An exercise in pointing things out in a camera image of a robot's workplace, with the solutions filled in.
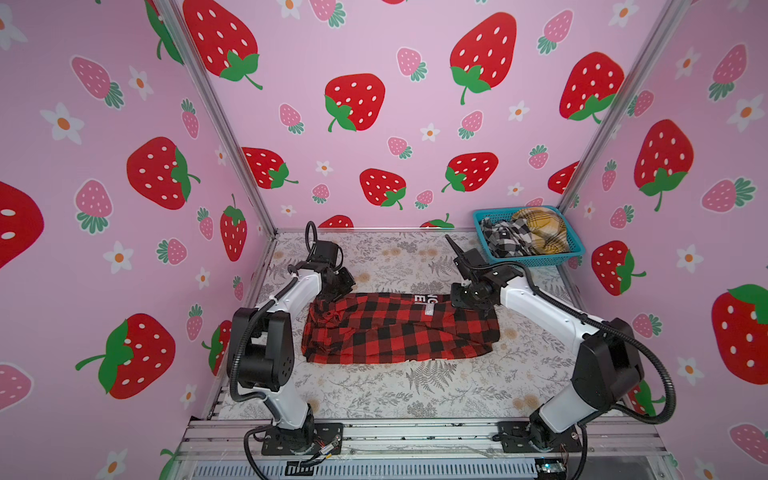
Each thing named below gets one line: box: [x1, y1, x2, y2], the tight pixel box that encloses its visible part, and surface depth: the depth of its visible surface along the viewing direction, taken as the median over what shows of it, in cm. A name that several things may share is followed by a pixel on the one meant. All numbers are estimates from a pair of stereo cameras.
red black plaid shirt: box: [302, 293, 500, 364], surface depth 92 cm
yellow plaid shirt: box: [512, 207, 570, 255], surface depth 109 cm
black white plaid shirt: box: [480, 218, 536, 259], surface depth 109 cm
